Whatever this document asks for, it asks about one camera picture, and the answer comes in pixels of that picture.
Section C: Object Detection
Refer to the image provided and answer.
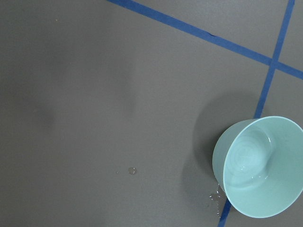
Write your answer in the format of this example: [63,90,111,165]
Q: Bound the light green bowl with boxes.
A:
[212,116,303,218]

